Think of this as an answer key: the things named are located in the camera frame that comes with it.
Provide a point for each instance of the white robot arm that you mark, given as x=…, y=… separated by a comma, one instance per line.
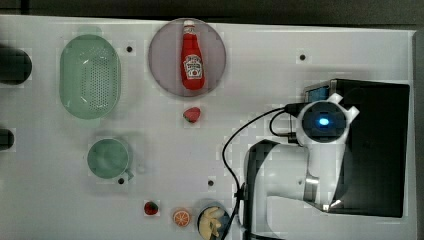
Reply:
x=307, y=168

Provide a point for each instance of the black toaster oven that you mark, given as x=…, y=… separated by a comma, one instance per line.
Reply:
x=372, y=178

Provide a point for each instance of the pink strawberry toy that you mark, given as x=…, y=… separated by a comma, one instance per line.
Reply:
x=192, y=114

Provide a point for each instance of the red ketchup bottle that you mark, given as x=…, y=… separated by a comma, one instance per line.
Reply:
x=191, y=63

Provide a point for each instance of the grey round plate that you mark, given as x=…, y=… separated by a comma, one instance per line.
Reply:
x=165, y=51

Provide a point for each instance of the blue bowl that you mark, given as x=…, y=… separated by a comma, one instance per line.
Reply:
x=225, y=220

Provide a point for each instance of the orange slice toy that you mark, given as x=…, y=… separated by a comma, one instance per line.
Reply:
x=182, y=217

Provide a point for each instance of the peeled banana toy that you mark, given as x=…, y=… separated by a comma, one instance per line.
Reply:
x=209, y=222

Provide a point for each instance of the dark red strawberry toy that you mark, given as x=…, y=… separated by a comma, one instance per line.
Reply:
x=151, y=208

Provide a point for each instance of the green cup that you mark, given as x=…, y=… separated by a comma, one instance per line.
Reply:
x=110, y=158

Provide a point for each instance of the green perforated colander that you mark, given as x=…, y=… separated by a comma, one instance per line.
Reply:
x=90, y=77

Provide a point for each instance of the black cylinder post upper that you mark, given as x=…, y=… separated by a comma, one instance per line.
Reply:
x=15, y=66

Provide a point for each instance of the black cylinder post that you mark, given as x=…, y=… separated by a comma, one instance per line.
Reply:
x=15, y=66
x=7, y=139

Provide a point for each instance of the black cylinder post lower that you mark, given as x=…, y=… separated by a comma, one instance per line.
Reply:
x=7, y=139

